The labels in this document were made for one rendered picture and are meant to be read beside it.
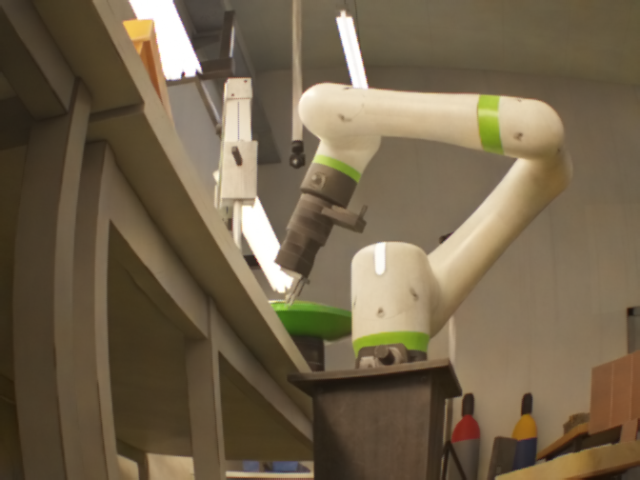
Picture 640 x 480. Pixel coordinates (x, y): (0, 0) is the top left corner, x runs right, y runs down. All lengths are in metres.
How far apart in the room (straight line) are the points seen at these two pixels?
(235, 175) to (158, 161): 0.71
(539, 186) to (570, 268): 5.33
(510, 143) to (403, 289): 0.33
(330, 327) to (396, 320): 0.53
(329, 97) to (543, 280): 5.38
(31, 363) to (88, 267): 0.18
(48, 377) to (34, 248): 0.11
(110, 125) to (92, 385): 0.24
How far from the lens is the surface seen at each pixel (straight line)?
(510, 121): 1.73
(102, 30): 0.75
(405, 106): 1.80
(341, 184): 1.94
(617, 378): 2.36
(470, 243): 1.85
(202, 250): 1.22
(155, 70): 1.04
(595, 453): 1.91
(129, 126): 0.90
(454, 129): 1.77
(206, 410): 1.36
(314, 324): 2.15
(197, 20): 5.37
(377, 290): 1.67
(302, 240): 1.93
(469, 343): 6.96
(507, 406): 6.88
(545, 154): 1.74
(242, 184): 1.68
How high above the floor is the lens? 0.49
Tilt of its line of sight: 19 degrees up
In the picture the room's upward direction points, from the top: 1 degrees counter-clockwise
